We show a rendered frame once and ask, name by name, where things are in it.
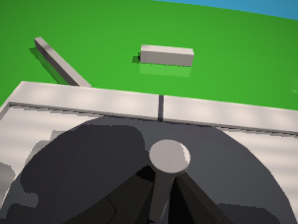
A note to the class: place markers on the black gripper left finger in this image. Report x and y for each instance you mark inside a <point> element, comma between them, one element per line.
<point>128,204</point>

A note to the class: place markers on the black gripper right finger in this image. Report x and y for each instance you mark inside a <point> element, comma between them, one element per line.
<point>189,204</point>

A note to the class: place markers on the grey metal pin with flat head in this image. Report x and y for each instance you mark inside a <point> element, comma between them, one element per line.
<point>168,159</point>

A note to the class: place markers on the dark grey disc with centre hole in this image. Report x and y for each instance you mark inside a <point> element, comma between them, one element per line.
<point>82,165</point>

